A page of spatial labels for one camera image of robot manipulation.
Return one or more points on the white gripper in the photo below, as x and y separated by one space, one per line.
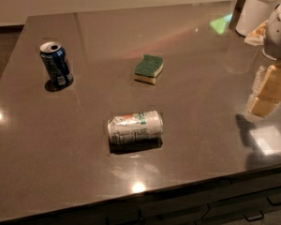
278 37

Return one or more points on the white 7up can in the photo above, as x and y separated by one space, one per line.
135 127

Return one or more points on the blue soda can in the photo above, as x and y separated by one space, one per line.
53 56

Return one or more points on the dark object behind container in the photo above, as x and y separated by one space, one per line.
236 14

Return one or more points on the green yellow sponge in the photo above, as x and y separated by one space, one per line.
147 70

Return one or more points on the dark drawer handle right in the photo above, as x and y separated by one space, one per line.
275 199

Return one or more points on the dark drawer handle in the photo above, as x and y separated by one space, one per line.
275 199
253 216

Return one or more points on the dark drawer handle lower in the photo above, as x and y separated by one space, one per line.
253 216

